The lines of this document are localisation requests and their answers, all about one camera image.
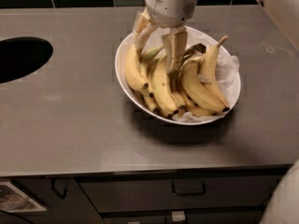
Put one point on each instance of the grey drawer front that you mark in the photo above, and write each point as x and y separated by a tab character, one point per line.
156	195

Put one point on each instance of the greenish yellow banana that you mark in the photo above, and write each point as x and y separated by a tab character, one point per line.
146	60

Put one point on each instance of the large yellow banana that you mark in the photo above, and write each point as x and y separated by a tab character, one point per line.
161	88

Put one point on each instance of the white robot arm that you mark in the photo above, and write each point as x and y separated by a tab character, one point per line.
165	14

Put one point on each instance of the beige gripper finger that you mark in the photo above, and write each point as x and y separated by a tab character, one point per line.
174	44
143	28

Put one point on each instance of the white label sticker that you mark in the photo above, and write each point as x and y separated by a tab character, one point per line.
178	217

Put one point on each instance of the rightmost yellow banana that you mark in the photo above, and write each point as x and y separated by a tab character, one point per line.
208	67

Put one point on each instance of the dark round sink hole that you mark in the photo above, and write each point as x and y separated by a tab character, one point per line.
21	56

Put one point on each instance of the grey cabinet door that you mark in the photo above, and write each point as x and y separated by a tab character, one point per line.
74	209

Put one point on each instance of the black drawer handle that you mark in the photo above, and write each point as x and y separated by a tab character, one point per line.
202	192

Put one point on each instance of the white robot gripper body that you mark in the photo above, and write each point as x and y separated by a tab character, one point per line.
170	7

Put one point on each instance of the paper sheet on cabinet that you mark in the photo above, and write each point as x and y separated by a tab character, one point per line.
16	200

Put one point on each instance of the leftmost yellow banana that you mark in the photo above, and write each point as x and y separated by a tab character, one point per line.
131	70

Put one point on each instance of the black cabinet door handle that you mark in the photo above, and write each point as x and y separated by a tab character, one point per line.
59	188

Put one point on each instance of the yellow banana right of middle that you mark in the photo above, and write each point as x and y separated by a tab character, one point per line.
191	83

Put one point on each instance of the white paper liner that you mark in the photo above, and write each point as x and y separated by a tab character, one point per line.
178	82

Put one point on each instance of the small lower yellow banana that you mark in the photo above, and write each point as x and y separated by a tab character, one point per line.
150	103

